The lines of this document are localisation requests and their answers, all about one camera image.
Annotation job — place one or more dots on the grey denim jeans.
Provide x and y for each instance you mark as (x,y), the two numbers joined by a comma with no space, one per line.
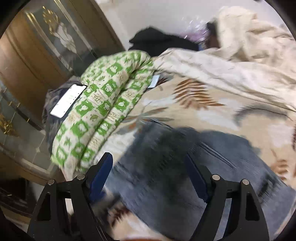
(154,185)

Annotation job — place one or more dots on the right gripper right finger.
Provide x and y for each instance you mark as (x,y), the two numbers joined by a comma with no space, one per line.
(246,220)

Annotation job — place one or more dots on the cream patterned duvet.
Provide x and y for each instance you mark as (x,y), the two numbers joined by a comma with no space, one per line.
(255,59)

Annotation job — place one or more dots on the green patterned folded quilt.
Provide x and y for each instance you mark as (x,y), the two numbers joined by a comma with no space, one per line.
(114,84)

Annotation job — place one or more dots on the wooden glass panel door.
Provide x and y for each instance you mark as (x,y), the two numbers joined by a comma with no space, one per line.
(43,44)

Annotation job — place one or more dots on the leaf print bed blanket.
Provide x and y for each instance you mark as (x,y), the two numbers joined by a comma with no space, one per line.
(184,102)

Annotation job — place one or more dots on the black garment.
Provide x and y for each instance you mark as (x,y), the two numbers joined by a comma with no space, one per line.
(155,42)

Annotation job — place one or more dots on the black smartphone lit screen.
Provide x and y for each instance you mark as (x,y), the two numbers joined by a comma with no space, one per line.
(67,100)

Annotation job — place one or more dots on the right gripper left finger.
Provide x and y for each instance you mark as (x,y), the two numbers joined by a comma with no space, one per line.
(50,218)

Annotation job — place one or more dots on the clear purple plastic bag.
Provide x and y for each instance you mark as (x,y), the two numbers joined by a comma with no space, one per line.
(195,29)

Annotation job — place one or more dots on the small phone under quilt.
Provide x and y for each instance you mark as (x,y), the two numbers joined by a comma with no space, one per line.
(154,82)

